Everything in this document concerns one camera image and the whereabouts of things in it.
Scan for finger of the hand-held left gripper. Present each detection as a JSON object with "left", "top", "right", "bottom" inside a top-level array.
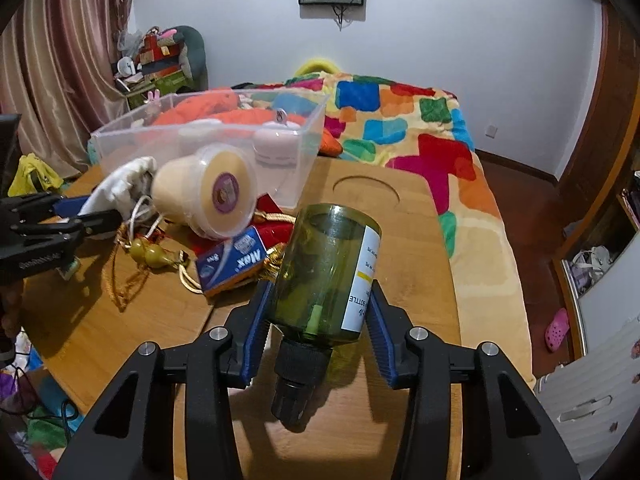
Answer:
[
  {"left": 11, "top": 209, "right": 123, "bottom": 252},
  {"left": 0, "top": 192, "right": 93, "bottom": 223}
]

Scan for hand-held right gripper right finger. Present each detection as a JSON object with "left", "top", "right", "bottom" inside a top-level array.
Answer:
[{"left": 365, "top": 282, "right": 583, "bottom": 480}]

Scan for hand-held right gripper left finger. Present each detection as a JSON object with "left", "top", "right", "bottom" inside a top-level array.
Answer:
[{"left": 52, "top": 280, "right": 275, "bottom": 480}]

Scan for beige lidded plastic cup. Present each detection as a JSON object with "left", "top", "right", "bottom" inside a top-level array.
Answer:
[{"left": 151, "top": 142, "right": 258, "bottom": 240}]

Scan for red pouch with gold lining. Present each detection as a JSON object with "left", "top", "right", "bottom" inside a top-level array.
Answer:
[{"left": 247, "top": 194, "right": 301, "bottom": 283}]

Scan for clear plastic storage box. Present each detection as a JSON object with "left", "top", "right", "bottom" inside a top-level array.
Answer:
[{"left": 90, "top": 89, "right": 331, "bottom": 208}]

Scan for wooden desktop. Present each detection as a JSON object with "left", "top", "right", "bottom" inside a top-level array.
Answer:
[{"left": 20, "top": 155, "right": 463, "bottom": 480}]

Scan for person's left hand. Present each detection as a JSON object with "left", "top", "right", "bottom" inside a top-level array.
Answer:
[{"left": 0, "top": 280, "right": 23, "bottom": 356}]

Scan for yellow cloth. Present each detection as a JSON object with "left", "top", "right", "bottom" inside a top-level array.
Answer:
[{"left": 7, "top": 154, "right": 63, "bottom": 196}]

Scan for blue cardboard box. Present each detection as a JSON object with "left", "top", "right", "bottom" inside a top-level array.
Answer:
[{"left": 194, "top": 225, "right": 266, "bottom": 301}]

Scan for pink striped curtain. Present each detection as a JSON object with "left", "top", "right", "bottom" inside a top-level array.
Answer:
[{"left": 0, "top": 0, "right": 136, "bottom": 181}]

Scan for orange puffer jacket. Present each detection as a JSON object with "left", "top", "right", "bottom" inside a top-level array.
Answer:
[{"left": 150, "top": 89, "right": 346, "bottom": 157}]

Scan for pink clog shoe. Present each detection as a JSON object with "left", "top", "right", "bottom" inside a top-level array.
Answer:
[{"left": 545, "top": 308, "right": 571, "bottom": 353}]

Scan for red patterned gift boxes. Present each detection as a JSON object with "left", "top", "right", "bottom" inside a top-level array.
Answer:
[{"left": 137, "top": 35, "right": 183, "bottom": 68}]

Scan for white round jar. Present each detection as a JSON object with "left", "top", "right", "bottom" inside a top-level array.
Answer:
[{"left": 252, "top": 122, "right": 306, "bottom": 168}]

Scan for grey plush cushion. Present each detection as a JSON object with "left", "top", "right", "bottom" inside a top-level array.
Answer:
[{"left": 172, "top": 25, "right": 208, "bottom": 93}]

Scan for white cabinet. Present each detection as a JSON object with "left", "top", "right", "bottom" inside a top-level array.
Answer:
[{"left": 532, "top": 305, "right": 640, "bottom": 466}]

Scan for colourful patchwork blanket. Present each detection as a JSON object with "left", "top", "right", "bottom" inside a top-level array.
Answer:
[{"left": 235, "top": 72, "right": 536, "bottom": 376}]

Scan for white sandal pair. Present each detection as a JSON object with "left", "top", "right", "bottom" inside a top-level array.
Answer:
[{"left": 570, "top": 246, "right": 618, "bottom": 276}]

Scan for yellow foam tube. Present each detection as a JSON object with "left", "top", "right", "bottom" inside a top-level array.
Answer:
[{"left": 294, "top": 57, "right": 341, "bottom": 77}]

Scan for wooden door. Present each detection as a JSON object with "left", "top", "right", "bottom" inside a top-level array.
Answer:
[{"left": 560, "top": 0, "right": 640, "bottom": 241}]

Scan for white cloth drawstring bag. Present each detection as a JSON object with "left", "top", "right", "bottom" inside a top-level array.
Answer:
[{"left": 77, "top": 156, "right": 158, "bottom": 233}]

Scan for yellow gourd charm with cord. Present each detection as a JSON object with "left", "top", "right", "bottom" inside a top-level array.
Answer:
[{"left": 107, "top": 210, "right": 203, "bottom": 313}]

